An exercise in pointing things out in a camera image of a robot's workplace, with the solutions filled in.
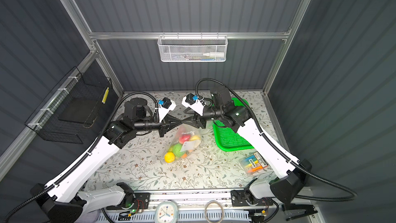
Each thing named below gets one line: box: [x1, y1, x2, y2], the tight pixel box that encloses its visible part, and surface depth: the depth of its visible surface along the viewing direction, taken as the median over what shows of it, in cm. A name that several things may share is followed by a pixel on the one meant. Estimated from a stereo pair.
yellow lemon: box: [163, 151, 176, 164], surface depth 81 cm
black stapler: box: [281, 203, 319, 222], surface depth 71 cm
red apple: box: [178, 134, 191, 145], surface depth 84 cm
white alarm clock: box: [154, 200, 179, 223], surface depth 70 cm
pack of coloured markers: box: [238, 151, 269, 174], surface depth 86 cm
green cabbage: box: [172, 142, 185, 158], surface depth 79 cm
